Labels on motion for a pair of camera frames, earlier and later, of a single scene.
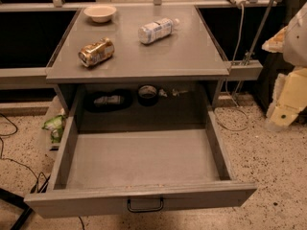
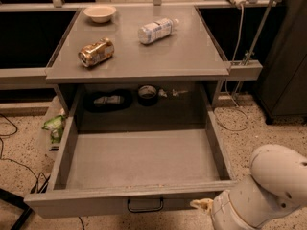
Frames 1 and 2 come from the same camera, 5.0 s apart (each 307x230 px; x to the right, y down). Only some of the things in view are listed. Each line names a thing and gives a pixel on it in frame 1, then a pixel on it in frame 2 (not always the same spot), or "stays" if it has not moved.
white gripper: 295,45 to 220,212
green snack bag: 56,126 stays
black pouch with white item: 108,101 stays
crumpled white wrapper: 175,92 stays
